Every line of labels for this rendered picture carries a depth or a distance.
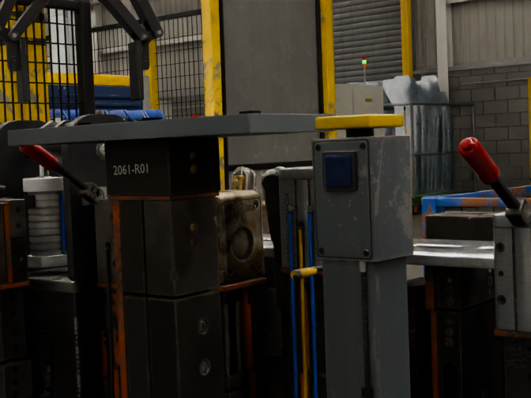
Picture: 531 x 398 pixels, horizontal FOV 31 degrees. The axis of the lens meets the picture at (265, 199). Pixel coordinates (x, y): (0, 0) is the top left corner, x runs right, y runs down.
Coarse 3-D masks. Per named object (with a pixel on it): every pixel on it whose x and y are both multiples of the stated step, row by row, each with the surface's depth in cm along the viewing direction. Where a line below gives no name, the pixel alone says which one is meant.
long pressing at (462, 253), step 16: (416, 240) 130; (432, 240) 129; (448, 240) 128; (464, 240) 128; (272, 256) 127; (416, 256) 113; (432, 256) 112; (448, 256) 110; (464, 256) 109; (480, 256) 108
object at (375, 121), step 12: (324, 120) 87; (336, 120) 86; (348, 120) 85; (360, 120) 85; (372, 120) 84; (384, 120) 86; (396, 120) 88; (348, 132) 88; (360, 132) 87; (372, 132) 88
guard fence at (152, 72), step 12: (192, 12) 574; (108, 24) 624; (168, 24) 589; (192, 24) 577; (48, 36) 665; (180, 36) 584; (192, 36) 577; (156, 48) 598; (192, 48) 578; (156, 60) 598; (108, 72) 629; (144, 72) 606; (156, 72) 602; (156, 84) 602; (180, 84) 586; (156, 96) 602; (204, 96) 574; (156, 108) 602; (336, 132) 515
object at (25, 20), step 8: (40, 0) 108; (48, 0) 109; (32, 8) 108; (40, 8) 108; (24, 16) 108; (32, 16) 108; (16, 24) 107; (24, 24) 108; (16, 32) 107; (16, 40) 107
